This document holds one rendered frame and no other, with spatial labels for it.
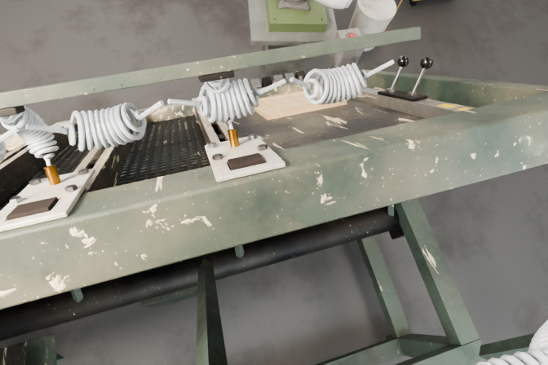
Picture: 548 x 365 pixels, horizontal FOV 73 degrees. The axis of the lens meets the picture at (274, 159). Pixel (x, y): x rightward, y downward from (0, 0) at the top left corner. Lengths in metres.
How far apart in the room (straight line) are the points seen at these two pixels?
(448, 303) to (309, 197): 1.31
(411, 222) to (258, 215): 1.31
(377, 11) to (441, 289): 2.03
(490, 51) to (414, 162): 3.24
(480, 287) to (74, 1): 3.63
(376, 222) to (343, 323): 0.85
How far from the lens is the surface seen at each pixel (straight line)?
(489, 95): 1.29
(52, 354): 1.47
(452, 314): 1.79
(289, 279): 2.37
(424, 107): 1.12
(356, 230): 1.75
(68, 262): 0.56
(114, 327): 2.42
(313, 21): 2.17
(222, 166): 0.55
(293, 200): 0.53
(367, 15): 2.98
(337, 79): 0.66
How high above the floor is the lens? 2.34
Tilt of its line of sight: 66 degrees down
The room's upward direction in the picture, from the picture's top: 15 degrees clockwise
